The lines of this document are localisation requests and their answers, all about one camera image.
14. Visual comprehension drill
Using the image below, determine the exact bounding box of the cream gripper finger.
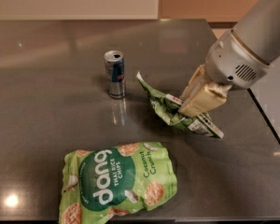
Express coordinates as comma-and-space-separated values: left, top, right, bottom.
178, 81, 231, 118
180, 64, 206, 101

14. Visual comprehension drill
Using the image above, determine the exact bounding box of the green jalapeno kettle chip bag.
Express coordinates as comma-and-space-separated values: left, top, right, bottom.
136, 73, 224, 139

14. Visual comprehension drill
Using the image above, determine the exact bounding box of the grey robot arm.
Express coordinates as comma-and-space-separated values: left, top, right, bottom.
179, 0, 280, 117

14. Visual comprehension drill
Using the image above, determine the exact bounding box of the green dang rice chip bag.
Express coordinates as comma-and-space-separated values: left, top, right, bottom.
59, 142, 177, 224

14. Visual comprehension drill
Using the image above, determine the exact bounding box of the grey side table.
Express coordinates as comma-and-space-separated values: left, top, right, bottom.
250, 57, 280, 144

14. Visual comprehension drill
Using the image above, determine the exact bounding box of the blue silver energy drink can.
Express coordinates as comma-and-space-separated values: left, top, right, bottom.
104, 50, 126, 99

